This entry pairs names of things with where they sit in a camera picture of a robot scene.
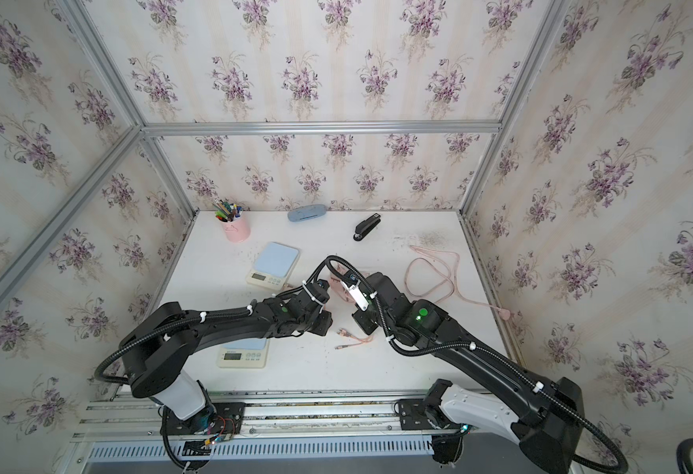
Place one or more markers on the pink pen holder cup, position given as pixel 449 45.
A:
pixel 238 230

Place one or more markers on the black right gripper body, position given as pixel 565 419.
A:
pixel 368 320

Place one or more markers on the coloured pens bunch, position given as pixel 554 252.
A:
pixel 227 212

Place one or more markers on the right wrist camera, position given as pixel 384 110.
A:
pixel 359 298

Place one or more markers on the black stapler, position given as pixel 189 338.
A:
pixel 366 226

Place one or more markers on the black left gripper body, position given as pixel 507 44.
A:
pixel 319 325

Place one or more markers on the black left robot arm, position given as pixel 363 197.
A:
pixel 151 359

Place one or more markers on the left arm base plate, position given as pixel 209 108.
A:
pixel 221 421

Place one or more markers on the blue glasses case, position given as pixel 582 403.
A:
pixel 307 212

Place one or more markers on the blue kitchen scale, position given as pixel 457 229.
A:
pixel 273 267
pixel 243 354

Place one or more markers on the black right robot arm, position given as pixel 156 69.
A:
pixel 549 426

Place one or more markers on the aluminium mounting rail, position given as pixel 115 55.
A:
pixel 257 415

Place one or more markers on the pink power strip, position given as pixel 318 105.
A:
pixel 337 288

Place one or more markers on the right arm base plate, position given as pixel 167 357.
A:
pixel 433 410

